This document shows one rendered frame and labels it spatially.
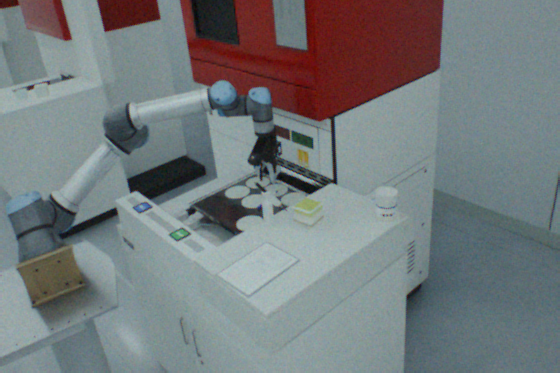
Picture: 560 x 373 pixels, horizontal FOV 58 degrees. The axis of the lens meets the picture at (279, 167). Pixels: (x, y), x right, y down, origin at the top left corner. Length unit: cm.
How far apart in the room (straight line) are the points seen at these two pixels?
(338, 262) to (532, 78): 184
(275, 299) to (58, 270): 76
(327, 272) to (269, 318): 22
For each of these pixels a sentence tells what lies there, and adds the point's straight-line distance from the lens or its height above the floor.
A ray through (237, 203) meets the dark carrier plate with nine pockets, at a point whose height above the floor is 90.
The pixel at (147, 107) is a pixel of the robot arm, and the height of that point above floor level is 135.
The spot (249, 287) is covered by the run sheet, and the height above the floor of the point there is 97.
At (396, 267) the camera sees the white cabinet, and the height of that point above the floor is 79.
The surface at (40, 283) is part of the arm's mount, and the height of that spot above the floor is 90.
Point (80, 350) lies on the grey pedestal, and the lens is 200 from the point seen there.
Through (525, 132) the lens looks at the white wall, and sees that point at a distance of 314.
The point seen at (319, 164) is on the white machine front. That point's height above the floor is 102.
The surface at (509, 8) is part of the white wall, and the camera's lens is 301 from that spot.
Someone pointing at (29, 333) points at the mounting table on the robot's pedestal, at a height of 82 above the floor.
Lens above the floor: 190
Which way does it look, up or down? 27 degrees down
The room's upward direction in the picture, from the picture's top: 6 degrees counter-clockwise
